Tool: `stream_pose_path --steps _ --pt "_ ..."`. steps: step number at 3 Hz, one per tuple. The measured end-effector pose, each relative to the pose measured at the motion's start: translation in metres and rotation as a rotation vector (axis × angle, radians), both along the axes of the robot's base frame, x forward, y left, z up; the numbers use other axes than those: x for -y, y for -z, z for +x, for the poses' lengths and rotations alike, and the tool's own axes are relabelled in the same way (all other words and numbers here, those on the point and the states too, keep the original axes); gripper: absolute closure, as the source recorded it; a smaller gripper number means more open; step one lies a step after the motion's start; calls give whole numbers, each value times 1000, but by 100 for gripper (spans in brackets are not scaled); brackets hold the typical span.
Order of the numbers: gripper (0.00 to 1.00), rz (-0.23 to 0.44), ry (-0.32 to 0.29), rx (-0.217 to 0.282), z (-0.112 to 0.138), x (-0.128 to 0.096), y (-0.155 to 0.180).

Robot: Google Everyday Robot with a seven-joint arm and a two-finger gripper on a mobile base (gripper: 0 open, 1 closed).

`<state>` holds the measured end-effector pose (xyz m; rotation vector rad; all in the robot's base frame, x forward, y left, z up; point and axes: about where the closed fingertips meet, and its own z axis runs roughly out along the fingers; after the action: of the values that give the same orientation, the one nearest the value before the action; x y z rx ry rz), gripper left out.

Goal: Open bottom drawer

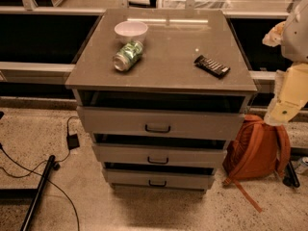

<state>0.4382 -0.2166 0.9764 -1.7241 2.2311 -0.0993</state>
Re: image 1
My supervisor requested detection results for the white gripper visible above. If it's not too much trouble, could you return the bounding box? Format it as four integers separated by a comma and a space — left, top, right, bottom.
262, 21, 308, 126

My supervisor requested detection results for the grey bottom drawer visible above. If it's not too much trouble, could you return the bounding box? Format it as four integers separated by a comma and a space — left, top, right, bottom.
102, 169, 214, 191

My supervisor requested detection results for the grey drawer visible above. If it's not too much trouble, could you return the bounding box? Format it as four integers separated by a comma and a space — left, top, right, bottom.
77, 107, 244, 141
92, 144, 225, 168
102, 169, 214, 191

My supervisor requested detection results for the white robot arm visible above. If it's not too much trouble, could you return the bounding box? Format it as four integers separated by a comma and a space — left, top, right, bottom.
263, 0, 308, 126

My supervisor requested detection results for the grey drawer cabinet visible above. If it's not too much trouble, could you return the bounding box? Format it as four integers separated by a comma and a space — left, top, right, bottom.
66, 9, 257, 113

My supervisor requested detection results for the grey top drawer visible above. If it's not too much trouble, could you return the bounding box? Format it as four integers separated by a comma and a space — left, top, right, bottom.
77, 107, 244, 141

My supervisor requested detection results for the grey middle drawer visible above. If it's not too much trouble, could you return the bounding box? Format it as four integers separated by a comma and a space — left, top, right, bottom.
92, 144, 225, 168

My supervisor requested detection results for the black snack bar packet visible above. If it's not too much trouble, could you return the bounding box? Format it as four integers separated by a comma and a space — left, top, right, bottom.
194, 55, 230, 79

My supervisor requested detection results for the orange backpack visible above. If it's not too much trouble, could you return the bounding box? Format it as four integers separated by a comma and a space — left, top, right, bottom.
222, 115, 291, 213

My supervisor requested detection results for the silver can on floor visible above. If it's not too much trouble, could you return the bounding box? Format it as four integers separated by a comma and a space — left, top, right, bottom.
295, 157, 308, 174

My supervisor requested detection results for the black object by backpack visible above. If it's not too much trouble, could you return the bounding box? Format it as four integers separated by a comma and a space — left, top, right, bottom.
283, 162, 300, 188

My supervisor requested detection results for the white bowl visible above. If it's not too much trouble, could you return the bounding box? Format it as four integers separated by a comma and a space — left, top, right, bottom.
115, 21, 148, 43

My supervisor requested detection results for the green soda can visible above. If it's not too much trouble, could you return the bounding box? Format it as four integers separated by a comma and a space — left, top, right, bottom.
113, 40, 143, 71

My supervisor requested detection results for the black power adapter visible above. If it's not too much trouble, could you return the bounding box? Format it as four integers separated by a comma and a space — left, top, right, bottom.
66, 134, 80, 150

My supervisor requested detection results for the black metal bar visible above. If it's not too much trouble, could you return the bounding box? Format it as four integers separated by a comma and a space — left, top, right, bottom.
20, 155, 56, 231

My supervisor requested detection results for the black cable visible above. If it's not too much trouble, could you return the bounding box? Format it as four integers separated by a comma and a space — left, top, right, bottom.
0, 115, 81, 231

